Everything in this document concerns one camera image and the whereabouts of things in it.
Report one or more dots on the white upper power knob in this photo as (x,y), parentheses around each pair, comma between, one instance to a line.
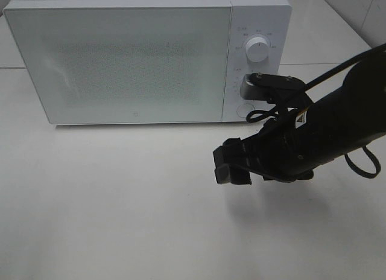
(257,48)

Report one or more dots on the round door release button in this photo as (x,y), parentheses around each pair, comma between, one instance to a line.
(244,109)

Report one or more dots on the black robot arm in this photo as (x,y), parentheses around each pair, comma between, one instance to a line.
(348,118)

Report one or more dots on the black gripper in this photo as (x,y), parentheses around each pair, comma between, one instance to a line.
(270,146)

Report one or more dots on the white microwave oven body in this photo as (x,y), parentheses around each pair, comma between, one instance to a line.
(248,18)

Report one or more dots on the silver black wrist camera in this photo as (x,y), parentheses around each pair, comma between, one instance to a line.
(267,87)

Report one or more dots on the white microwave door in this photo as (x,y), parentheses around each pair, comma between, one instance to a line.
(120,66)

